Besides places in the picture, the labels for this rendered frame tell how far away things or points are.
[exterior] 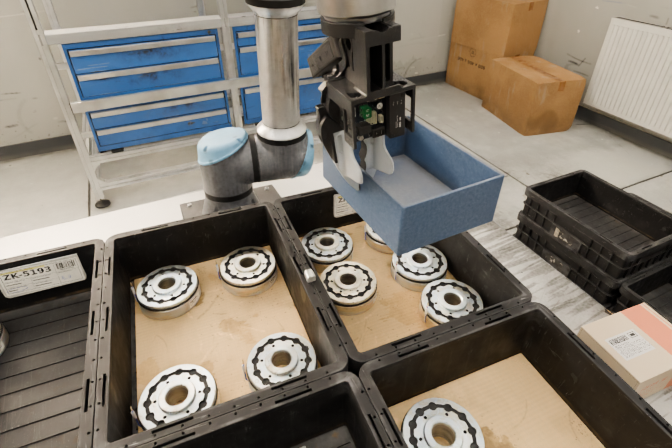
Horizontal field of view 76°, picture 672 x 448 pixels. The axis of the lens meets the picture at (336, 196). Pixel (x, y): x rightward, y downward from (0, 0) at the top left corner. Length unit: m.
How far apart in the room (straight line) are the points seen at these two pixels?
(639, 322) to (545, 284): 0.20
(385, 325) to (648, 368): 0.44
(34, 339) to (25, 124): 2.73
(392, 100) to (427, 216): 0.14
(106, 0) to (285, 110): 2.42
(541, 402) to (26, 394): 0.74
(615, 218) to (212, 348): 1.47
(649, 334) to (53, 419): 0.97
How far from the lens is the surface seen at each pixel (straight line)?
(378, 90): 0.42
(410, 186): 0.62
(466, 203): 0.53
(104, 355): 0.66
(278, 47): 0.90
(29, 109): 3.47
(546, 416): 0.72
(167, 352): 0.76
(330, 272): 0.79
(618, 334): 0.95
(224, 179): 1.00
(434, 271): 0.81
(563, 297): 1.09
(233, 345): 0.74
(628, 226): 1.80
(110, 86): 2.49
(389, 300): 0.79
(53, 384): 0.80
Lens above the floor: 1.41
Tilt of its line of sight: 34 degrees down
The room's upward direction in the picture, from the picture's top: straight up
